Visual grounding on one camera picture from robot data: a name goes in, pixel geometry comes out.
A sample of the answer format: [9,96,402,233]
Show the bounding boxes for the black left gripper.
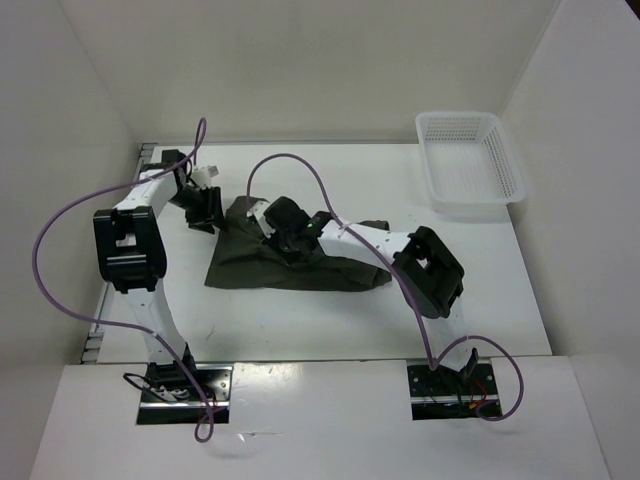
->
[168,185,229,235]

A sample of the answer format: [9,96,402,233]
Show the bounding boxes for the olive green shorts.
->
[204,196,392,292]

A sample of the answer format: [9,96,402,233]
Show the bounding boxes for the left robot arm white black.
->
[93,150,227,402]

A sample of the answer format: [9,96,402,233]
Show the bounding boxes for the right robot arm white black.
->
[247,197,478,393]

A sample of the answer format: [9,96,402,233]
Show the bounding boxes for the white perforated plastic basket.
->
[415,111,526,214]

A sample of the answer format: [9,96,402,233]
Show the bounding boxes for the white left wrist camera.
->
[191,165,219,190]

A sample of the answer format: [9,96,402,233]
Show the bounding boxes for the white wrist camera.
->
[191,165,219,190]
[246,200,275,238]

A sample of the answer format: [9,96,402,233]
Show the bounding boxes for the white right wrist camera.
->
[246,200,275,238]

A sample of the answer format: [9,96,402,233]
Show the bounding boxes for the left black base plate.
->
[123,364,233,426]

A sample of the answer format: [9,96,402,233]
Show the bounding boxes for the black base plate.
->
[406,361,502,421]
[123,364,233,426]

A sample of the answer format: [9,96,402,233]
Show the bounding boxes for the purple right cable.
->
[247,153,525,422]

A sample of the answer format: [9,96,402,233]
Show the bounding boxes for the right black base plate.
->
[406,361,502,421]

